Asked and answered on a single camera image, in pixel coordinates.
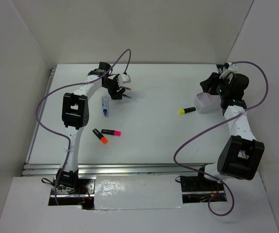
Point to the yellow highlighter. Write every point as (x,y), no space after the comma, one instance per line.
(186,110)

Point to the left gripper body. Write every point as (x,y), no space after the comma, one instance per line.
(112,84)

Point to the white cover plate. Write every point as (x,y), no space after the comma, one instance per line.
(137,192)

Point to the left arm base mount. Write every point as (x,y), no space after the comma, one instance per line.
(82,195)

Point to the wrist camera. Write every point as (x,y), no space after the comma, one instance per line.
(123,79)
(228,69)

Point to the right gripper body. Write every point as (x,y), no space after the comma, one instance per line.
(222,86)

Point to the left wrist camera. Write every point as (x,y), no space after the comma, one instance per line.
(123,79)

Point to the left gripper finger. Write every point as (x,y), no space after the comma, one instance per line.
(117,94)
(111,93)

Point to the aluminium frame rail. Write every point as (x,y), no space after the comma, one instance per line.
(109,169)

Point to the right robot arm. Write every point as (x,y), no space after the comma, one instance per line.
(242,153)

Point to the orange highlighter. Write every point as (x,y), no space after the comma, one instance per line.
(100,136)

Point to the white divided container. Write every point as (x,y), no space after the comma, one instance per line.
(205,103)

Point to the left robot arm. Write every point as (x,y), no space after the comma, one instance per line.
(75,116)

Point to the pink highlighter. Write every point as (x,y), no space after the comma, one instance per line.
(111,132)

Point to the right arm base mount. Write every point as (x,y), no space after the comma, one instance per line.
(198,190)

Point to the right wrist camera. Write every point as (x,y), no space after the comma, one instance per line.
(228,69)

